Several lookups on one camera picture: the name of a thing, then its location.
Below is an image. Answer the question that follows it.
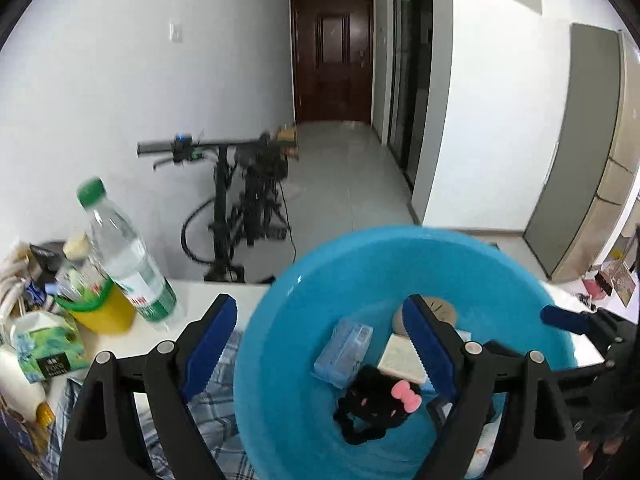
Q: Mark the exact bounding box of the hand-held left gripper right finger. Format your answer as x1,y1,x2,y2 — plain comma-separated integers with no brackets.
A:
402,294,586,480

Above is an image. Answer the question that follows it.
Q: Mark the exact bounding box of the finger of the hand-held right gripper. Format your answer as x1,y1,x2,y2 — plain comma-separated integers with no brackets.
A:
540,304,626,346
550,362,613,401

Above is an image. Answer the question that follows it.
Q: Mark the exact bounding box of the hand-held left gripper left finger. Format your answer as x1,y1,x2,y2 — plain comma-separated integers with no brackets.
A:
57,294,238,480

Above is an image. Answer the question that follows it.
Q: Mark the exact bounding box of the white soap box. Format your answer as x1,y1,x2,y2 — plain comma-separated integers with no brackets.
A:
377,334,431,385

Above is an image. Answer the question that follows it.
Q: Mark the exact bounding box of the round beige cat-face item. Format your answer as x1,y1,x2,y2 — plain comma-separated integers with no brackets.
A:
392,296,460,338

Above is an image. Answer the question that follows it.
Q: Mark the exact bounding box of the black plush pink bow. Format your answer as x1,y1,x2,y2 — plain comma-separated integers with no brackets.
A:
334,364,423,446

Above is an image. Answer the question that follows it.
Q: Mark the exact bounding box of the small clear blue box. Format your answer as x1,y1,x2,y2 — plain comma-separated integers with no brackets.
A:
314,317,375,388

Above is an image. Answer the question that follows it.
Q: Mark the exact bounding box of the blue plastic basin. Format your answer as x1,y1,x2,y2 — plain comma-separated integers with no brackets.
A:
232,225,583,480

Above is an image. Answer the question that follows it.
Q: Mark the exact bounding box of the person's right hand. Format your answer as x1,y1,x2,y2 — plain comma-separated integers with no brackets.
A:
575,437,623,471

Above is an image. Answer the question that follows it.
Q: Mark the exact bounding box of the small red object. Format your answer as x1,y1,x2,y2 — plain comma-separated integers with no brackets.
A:
582,277,608,301

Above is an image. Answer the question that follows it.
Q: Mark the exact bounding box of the blue plaid shirt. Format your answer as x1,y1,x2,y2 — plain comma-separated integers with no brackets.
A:
47,330,256,480

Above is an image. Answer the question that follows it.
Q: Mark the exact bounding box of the colourful printed bag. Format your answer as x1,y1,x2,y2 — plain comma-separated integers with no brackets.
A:
600,245,638,306

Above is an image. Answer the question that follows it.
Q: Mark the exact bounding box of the yellow plastic container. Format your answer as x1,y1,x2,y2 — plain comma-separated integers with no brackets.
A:
55,275,138,335

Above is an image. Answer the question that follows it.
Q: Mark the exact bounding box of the green-capped water bottle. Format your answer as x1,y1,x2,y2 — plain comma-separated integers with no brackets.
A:
76,177,178,333

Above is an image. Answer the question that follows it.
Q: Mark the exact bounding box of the small white-capped bottle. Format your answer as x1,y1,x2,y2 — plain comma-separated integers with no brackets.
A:
52,235,108,306

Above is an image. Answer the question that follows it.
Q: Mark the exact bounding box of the grey beige refrigerator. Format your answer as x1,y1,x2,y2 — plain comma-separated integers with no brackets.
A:
522,22,640,283

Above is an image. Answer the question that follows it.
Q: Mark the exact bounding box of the green tissue pack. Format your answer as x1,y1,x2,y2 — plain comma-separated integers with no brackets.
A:
10,310,86,383

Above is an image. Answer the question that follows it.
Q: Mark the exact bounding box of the jar of yellow snacks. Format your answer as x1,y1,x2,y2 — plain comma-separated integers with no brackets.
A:
0,395,66,476

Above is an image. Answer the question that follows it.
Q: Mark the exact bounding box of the black packet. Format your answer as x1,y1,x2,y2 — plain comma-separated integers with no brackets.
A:
29,242,68,286

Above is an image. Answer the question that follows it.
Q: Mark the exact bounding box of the white egg-shaped bottle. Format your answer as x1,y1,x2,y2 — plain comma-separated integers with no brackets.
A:
0,345,48,421

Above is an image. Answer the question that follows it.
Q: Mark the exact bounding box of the crinkled clear plastic bag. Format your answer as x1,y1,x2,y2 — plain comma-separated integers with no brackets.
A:
0,240,36,321

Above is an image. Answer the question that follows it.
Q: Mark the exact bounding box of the brown cardboard box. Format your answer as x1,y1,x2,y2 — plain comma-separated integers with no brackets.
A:
274,125,300,158

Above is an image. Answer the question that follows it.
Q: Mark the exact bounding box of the sliding glass door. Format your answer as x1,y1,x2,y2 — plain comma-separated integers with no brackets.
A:
385,0,433,193

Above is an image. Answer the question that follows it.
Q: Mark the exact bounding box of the dark brown door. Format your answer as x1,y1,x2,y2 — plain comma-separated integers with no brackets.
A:
290,0,375,123

